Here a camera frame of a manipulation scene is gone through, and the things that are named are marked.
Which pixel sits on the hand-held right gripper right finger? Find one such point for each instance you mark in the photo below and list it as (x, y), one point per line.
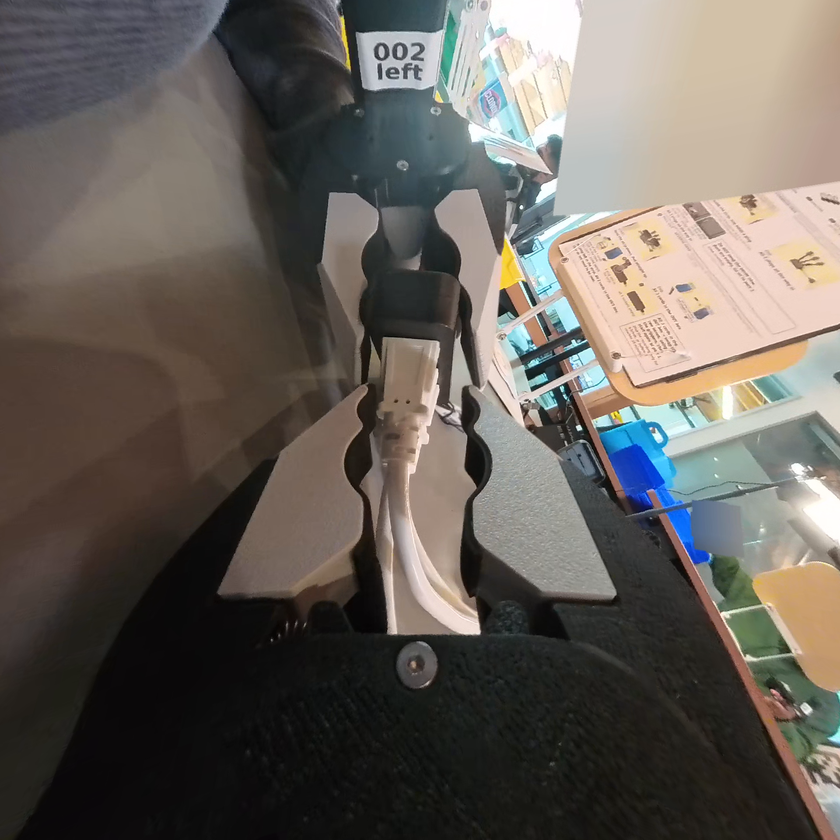
(544, 525)

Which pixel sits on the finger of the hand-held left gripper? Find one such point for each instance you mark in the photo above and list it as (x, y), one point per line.
(344, 243)
(476, 262)

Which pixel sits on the small wooden board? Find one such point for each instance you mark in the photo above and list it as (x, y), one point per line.
(800, 610)

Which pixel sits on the white sign stand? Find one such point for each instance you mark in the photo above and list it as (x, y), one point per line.
(569, 376)

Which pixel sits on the person's left forearm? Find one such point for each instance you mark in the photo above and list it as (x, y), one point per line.
(282, 79)

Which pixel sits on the printed instruction sheet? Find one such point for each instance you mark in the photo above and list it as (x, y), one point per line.
(709, 275)

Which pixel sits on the black power strip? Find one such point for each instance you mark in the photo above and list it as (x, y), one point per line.
(413, 302)

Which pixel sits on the white board panel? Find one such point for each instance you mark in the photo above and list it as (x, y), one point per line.
(689, 98)

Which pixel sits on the yellow storage bin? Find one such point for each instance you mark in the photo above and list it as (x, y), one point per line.
(510, 262)

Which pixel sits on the white power plug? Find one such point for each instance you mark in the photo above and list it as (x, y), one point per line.
(407, 371)

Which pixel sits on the instruction sheet on wooden board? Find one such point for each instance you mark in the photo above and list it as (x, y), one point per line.
(741, 374)

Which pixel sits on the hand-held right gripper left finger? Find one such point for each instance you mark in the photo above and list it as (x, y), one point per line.
(295, 525)

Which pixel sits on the blue storage bin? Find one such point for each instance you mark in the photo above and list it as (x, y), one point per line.
(695, 544)
(633, 459)

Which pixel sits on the small grey device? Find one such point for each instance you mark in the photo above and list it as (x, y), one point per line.
(583, 463)

